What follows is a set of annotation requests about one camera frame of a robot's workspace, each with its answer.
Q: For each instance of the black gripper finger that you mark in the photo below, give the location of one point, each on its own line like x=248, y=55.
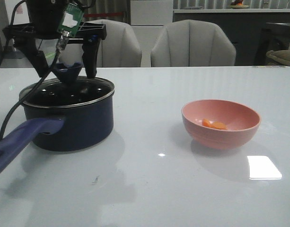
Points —
x=35, y=56
x=90, y=49

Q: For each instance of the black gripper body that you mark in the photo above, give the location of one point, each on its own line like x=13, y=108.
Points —
x=44, y=19

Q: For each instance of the glass lid blue knob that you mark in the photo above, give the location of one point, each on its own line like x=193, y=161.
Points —
x=69, y=89

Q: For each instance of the dark blue saucepan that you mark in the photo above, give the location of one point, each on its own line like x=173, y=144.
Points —
x=60, y=130

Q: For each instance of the orange ham slice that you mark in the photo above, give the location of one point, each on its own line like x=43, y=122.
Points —
x=219, y=125
x=206, y=123

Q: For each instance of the pink bowl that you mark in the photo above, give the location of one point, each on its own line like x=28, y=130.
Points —
x=242, y=123

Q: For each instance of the green circuit board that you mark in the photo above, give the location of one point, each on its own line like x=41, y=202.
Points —
x=70, y=20

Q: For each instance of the left grey upholstered chair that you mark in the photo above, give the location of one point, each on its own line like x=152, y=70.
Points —
x=120, y=47

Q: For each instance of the grey upholstered chair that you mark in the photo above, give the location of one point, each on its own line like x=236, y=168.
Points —
x=120, y=47
x=192, y=43

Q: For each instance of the white cabinet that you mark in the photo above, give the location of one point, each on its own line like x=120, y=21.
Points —
x=146, y=18

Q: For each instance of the right grey upholstered chair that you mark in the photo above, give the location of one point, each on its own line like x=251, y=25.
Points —
x=192, y=43

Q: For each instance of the fruit plate on counter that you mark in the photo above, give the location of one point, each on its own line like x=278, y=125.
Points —
x=238, y=4

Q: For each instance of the grey counter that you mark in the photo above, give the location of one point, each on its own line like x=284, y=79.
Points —
x=250, y=30

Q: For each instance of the beige cushion basket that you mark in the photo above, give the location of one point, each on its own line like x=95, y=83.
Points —
x=281, y=57

